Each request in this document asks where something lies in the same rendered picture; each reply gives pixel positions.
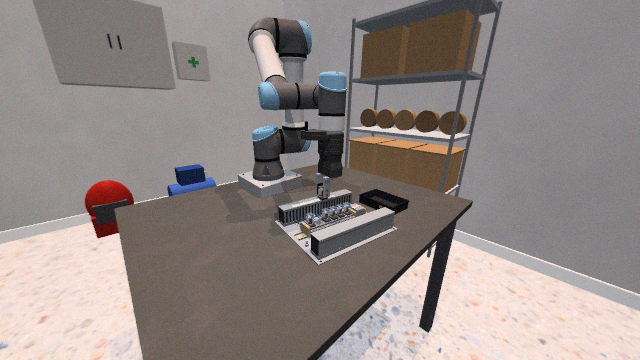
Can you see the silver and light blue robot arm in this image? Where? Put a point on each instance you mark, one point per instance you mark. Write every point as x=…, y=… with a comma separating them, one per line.
x=283, y=89

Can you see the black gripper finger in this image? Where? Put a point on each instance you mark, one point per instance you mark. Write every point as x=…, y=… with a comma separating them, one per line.
x=319, y=180
x=326, y=186

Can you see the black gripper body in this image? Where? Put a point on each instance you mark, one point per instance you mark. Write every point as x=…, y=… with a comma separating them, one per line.
x=330, y=144

